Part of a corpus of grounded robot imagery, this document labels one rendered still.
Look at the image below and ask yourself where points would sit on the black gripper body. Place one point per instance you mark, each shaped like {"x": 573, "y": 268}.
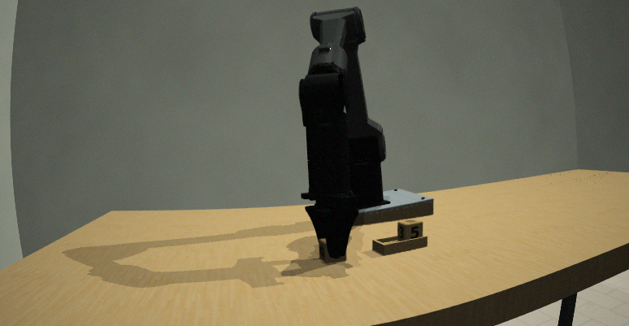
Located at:
{"x": 329, "y": 179}

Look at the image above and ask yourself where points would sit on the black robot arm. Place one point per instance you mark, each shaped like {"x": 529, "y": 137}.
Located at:
{"x": 322, "y": 104}

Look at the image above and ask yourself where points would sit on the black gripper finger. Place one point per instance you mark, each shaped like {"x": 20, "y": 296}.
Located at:
{"x": 315, "y": 219}
{"x": 336, "y": 226}

